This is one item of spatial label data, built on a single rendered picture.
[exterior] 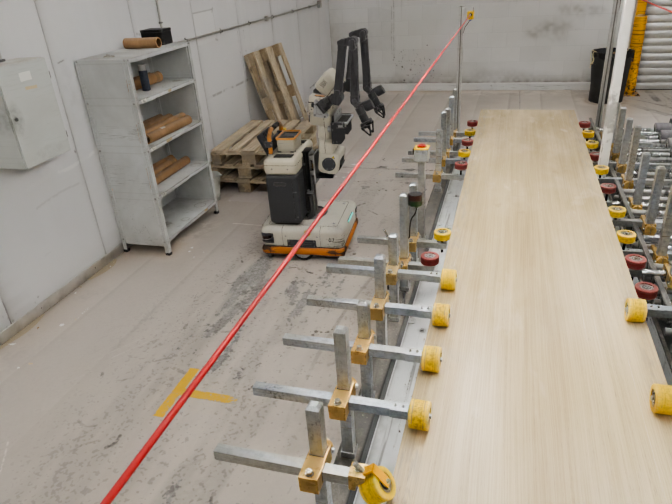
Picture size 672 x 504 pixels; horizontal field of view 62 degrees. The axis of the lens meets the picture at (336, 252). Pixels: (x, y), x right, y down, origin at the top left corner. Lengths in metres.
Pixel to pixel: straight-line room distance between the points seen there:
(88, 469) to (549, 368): 2.16
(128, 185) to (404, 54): 6.46
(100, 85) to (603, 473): 3.99
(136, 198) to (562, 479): 3.87
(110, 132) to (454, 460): 3.72
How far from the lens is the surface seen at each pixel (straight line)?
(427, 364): 1.78
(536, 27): 9.96
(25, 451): 3.34
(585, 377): 1.90
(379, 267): 1.99
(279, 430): 2.96
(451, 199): 3.81
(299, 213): 4.29
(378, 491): 1.43
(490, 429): 1.67
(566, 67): 10.07
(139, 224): 4.85
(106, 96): 4.58
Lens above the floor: 2.06
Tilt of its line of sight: 27 degrees down
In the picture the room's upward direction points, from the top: 4 degrees counter-clockwise
